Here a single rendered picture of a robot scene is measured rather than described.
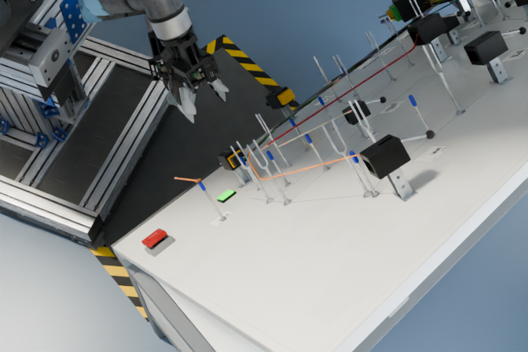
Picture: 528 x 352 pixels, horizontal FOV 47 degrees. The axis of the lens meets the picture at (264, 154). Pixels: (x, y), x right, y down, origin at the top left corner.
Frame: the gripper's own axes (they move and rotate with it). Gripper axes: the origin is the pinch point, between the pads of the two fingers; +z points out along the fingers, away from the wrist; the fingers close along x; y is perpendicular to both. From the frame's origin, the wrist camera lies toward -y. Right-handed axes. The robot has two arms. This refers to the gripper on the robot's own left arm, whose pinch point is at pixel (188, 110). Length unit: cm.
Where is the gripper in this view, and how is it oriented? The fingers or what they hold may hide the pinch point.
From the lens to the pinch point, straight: 150.2
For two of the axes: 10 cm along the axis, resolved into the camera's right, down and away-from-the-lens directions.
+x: 9.1, -1.6, -3.8
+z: 2.2, 9.7, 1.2
